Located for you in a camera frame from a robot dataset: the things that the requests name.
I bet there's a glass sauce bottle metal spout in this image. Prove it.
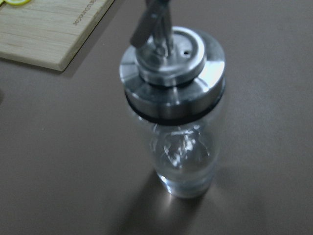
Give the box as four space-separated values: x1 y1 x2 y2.
119 0 226 198

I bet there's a bamboo cutting board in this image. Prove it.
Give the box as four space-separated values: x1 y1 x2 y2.
0 0 113 71

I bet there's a lemon slice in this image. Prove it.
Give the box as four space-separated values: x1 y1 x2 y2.
0 0 30 6

